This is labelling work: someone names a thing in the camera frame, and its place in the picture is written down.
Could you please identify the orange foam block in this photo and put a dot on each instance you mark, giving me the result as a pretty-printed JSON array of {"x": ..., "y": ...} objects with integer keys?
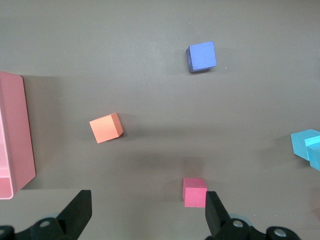
[{"x": 106, "y": 128}]

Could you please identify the purple foam block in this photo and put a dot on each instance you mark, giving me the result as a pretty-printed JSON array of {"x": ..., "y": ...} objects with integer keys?
[{"x": 202, "y": 56}]

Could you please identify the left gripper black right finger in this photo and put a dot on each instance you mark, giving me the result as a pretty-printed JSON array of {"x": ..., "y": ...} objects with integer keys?
[{"x": 217, "y": 217}]

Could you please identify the pink plastic bin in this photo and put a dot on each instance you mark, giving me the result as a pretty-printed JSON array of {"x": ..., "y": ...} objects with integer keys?
[{"x": 15, "y": 135}]

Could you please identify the light blue foam block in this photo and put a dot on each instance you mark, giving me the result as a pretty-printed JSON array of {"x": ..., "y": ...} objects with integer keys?
[
  {"x": 315, "y": 155},
  {"x": 298, "y": 142}
]

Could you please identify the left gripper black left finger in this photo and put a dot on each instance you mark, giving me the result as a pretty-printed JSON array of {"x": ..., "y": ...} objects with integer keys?
[{"x": 75, "y": 215}]

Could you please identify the red foam block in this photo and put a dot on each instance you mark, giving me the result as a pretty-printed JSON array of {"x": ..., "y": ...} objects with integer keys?
[{"x": 195, "y": 193}]

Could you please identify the brown table cover sheet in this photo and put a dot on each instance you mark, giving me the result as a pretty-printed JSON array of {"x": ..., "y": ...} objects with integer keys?
[{"x": 150, "y": 87}]

